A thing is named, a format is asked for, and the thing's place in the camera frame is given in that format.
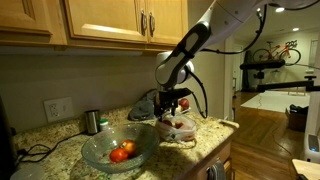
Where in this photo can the dark storage box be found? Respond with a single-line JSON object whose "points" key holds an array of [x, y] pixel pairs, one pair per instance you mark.
{"points": [[296, 118]]}

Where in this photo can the steel cup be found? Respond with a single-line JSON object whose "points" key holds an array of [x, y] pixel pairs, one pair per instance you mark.
{"points": [[92, 121]]}

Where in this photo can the white floor rug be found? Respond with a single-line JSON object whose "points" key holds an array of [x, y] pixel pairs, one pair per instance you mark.
{"points": [[273, 101]]}

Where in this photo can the dark red fruit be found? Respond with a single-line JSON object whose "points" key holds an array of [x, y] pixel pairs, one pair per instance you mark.
{"points": [[179, 125]]}

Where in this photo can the white standing unit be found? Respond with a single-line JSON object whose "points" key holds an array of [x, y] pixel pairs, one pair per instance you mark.
{"points": [[311, 133]]}

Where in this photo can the recessed ceiling light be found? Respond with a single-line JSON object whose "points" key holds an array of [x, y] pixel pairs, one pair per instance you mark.
{"points": [[295, 29], [279, 9]]}

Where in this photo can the clear plastic produce bag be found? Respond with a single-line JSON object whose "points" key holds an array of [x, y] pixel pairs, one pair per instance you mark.
{"points": [[176, 135]]}

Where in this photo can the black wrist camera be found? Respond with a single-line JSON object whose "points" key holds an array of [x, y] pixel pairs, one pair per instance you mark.
{"points": [[178, 92]]}

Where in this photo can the light wooden board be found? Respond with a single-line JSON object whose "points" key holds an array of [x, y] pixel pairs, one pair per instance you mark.
{"points": [[308, 170]]}

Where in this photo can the black stereo camera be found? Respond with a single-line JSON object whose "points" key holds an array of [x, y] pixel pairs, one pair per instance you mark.
{"points": [[263, 65]]}

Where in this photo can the white bottle green cap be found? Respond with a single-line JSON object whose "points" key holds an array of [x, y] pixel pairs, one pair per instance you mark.
{"points": [[104, 126]]}

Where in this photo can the dark hanging towel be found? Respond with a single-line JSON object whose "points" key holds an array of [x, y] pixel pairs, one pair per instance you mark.
{"points": [[216, 171]]}

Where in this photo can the wooden upper cabinet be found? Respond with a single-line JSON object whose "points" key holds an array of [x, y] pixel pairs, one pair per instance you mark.
{"points": [[106, 20]]}

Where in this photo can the black coffee maker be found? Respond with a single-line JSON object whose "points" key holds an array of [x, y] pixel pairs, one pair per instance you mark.
{"points": [[6, 136]]}

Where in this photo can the white wall outlet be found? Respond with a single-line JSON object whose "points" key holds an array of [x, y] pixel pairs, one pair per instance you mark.
{"points": [[58, 109]]}

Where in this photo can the clear glass bowl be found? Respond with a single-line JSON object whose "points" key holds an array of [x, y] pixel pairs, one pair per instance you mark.
{"points": [[146, 136]]}

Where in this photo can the orange bicycle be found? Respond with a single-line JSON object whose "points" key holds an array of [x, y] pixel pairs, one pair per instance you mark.
{"points": [[276, 53]]}

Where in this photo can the orange fruit with sticker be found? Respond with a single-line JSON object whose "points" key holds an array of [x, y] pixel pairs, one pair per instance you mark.
{"points": [[129, 146]]}

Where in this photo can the red tomato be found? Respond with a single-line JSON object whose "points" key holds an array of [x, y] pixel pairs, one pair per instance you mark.
{"points": [[118, 155]]}

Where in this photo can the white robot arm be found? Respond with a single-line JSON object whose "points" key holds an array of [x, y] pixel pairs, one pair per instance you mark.
{"points": [[226, 16]]}

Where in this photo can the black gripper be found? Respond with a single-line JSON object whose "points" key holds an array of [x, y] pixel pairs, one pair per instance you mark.
{"points": [[165, 104]]}

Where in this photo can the grey striped dish towel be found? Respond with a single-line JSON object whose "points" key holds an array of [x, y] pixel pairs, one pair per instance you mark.
{"points": [[141, 108]]}

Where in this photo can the wooden base cabinet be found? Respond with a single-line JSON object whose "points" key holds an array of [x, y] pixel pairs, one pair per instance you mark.
{"points": [[220, 156]]}

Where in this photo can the reddish round fruit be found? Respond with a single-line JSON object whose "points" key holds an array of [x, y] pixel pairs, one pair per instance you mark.
{"points": [[184, 104]]}

